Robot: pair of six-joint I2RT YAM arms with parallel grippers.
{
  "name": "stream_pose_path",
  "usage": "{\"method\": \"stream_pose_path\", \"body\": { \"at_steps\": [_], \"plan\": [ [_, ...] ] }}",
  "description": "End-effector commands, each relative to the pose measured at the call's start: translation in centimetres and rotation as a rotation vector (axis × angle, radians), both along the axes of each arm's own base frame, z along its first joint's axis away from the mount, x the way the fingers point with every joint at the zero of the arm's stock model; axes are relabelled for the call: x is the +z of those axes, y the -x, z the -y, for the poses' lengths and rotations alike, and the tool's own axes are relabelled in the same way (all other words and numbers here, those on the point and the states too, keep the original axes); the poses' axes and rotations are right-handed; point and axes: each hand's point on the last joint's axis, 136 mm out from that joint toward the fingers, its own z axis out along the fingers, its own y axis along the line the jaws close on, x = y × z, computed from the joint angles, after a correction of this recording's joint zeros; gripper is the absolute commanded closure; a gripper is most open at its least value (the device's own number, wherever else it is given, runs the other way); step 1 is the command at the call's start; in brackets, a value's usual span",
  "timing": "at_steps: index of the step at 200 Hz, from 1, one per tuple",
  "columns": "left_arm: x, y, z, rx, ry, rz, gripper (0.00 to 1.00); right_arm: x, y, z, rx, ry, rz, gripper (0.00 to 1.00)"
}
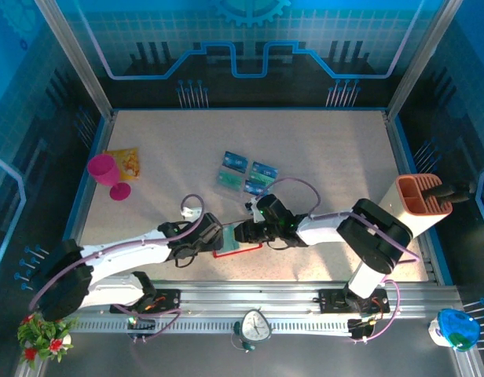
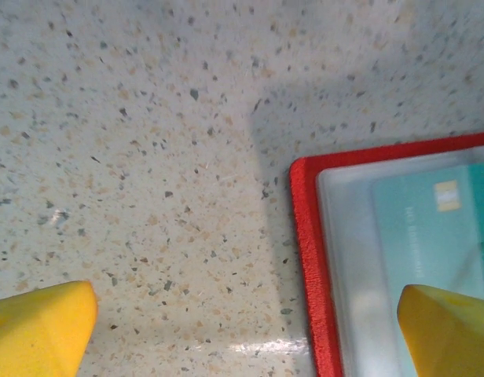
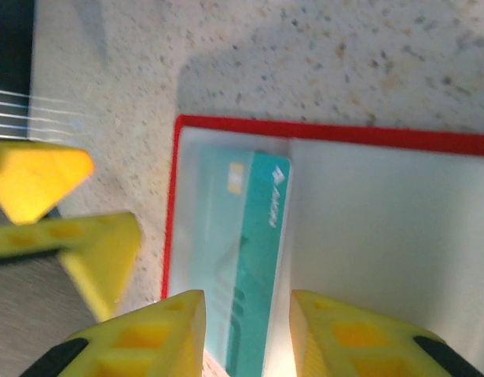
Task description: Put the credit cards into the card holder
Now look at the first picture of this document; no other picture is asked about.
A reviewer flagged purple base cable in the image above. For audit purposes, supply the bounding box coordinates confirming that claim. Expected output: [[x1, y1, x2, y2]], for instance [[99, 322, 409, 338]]
[[351, 279, 402, 346], [126, 301, 186, 343]]

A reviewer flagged pink plastic goblet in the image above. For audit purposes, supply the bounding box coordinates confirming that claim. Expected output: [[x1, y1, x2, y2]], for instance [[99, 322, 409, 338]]
[[87, 153, 132, 201]]

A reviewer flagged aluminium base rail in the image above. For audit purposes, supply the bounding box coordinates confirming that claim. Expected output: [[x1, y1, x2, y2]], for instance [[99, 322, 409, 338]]
[[153, 279, 461, 320]]

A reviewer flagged teal wipes packet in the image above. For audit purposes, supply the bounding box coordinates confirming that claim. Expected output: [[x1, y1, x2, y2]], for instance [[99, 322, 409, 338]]
[[249, 160, 279, 176], [218, 170, 244, 189]]

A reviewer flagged yellow snack packet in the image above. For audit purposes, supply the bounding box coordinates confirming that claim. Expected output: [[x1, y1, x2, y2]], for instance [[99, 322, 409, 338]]
[[103, 147, 141, 181]]

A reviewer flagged slotted silver cable duct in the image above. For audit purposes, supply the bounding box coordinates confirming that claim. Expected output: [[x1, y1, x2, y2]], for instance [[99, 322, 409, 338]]
[[80, 320, 353, 335]]

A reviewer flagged red card holder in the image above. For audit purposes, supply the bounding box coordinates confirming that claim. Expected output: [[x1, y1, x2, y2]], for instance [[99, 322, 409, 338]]
[[212, 221, 263, 259]]

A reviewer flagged white triangular alarm clock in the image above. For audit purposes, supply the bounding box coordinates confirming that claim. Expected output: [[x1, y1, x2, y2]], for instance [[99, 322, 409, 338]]
[[233, 308, 273, 352]]

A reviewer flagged teal wipes packet bottom left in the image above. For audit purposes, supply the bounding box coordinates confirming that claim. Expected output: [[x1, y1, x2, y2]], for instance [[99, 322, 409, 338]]
[[218, 170, 244, 189]]

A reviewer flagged black knife handle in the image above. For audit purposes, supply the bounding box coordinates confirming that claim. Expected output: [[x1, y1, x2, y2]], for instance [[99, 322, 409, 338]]
[[422, 181, 478, 209]]

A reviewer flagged blue credit card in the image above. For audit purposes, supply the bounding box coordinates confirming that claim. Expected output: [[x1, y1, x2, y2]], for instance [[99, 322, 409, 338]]
[[244, 179, 269, 196]]

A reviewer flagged aluminium frame post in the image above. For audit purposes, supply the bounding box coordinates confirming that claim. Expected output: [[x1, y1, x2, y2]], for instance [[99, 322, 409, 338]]
[[34, 0, 116, 121], [384, 0, 464, 121]]

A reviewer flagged artificial plant with red flowers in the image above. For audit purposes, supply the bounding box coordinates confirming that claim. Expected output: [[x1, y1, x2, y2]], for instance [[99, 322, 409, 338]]
[[16, 312, 79, 371]]

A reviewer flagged blue wipes packet top left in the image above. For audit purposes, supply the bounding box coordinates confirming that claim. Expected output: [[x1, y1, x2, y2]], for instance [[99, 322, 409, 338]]
[[221, 151, 248, 171]]

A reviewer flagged teal wipes packet top right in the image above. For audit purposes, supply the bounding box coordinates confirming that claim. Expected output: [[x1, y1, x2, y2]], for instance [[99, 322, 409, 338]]
[[249, 160, 279, 176]]

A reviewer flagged white and orange knife block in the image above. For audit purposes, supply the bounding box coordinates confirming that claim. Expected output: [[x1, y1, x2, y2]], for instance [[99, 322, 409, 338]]
[[377, 174, 454, 240]]

